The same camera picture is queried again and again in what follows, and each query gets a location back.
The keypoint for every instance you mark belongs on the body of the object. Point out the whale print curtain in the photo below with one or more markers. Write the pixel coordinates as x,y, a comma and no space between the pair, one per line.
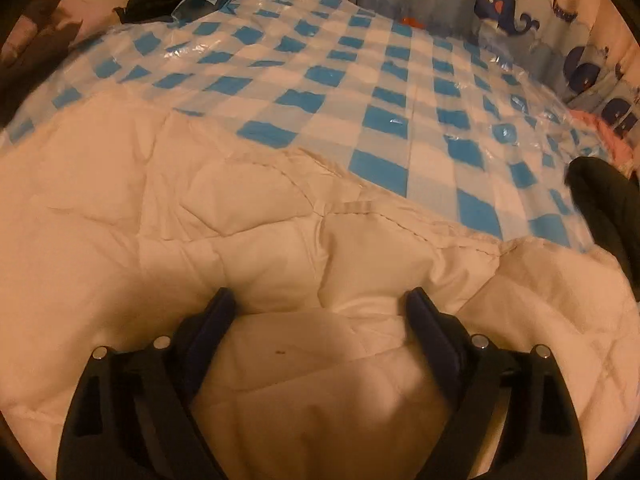
583,50

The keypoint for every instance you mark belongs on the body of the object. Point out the blue checkered plastic bed cover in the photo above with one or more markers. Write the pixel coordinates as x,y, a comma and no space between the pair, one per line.
437,120

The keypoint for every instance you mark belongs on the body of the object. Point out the dark green puffer jacket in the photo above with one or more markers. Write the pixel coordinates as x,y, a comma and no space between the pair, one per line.
609,202

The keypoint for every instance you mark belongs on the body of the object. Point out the pink and brown folded quilt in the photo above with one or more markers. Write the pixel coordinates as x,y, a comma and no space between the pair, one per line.
37,44

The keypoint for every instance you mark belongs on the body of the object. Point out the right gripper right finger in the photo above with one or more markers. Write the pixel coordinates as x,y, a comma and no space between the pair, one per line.
540,438

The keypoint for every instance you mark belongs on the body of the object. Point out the pink crumpled garment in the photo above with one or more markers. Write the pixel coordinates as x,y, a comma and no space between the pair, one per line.
621,154

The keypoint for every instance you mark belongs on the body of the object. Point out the white quilted puffer jacket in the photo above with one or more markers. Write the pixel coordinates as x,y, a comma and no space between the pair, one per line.
119,219

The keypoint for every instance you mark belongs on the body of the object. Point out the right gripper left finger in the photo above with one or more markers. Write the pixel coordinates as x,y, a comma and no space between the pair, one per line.
130,416

